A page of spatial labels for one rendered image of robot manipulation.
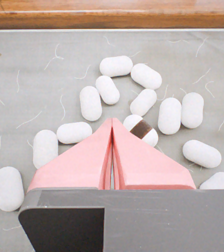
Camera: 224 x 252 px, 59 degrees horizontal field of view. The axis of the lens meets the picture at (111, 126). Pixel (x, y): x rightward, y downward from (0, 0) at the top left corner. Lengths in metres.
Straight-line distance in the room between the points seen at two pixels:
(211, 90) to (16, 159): 0.21
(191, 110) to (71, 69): 0.13
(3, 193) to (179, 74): 0.21
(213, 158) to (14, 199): 0.17
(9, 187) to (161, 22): 0.23
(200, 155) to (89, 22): 0.18
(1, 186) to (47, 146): 0.05
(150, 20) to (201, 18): 0.05
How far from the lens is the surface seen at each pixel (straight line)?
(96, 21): 0.25
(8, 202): 0.19
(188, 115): 0.20
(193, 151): 0.19
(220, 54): 0.27
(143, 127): 0.18
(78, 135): 0.18
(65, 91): 0.22
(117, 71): 0.21
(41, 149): 0.18
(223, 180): 0.20
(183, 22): 0.26
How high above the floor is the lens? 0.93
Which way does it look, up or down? 75 degrees down
